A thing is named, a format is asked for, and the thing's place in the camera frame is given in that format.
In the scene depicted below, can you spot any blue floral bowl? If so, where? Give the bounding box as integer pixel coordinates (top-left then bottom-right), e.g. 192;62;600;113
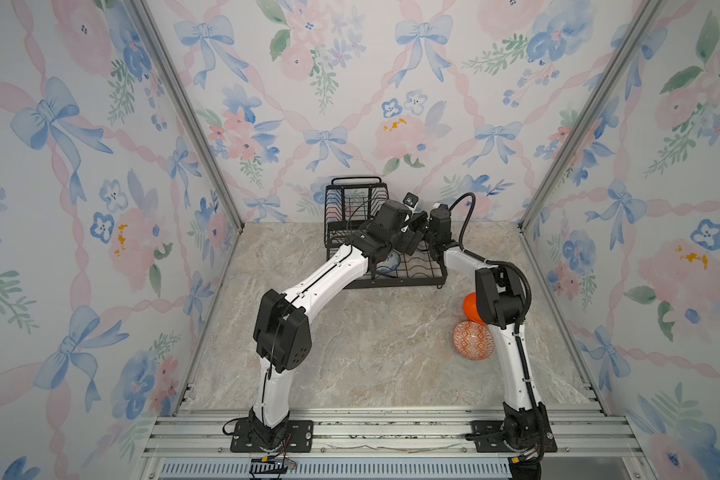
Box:
376;251;401;276

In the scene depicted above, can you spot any black wire dish rack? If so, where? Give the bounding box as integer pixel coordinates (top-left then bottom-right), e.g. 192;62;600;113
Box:
323;176;447;289

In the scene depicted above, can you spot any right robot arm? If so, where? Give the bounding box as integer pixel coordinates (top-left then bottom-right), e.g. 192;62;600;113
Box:
428;204;548;457

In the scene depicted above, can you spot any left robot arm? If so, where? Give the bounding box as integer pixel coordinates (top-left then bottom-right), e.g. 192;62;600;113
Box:
248;193;427;449

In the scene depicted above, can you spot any orange bowl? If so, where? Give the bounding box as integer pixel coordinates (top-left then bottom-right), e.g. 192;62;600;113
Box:
462;292;485;325

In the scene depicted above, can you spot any red patterned bowl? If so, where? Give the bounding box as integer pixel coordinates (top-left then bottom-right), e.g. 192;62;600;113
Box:
452;321;494;361

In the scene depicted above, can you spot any right corner aluminium profile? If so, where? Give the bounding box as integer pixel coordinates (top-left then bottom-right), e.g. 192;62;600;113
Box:
518;0;664;234

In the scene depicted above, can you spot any corner aluminium profile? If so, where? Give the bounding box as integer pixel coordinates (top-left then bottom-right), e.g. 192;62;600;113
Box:
518;0;664;234
124;0;244;234

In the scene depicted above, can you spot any left corner aluminium profile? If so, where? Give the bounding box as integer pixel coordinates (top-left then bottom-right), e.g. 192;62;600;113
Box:
124;0;244;234

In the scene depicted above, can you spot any black corrugated cable conduit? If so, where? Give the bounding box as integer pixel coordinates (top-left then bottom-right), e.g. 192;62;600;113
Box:
448;192;546;421

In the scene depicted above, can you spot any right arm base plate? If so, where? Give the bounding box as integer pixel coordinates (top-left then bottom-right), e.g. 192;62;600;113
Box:
465;420;558;455

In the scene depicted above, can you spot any aluminium mounting rail frame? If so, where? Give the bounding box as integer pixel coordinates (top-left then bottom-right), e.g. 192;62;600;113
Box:
132;402;657;479

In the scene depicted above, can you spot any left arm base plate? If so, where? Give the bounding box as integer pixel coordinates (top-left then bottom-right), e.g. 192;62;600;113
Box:
229;418;314;454

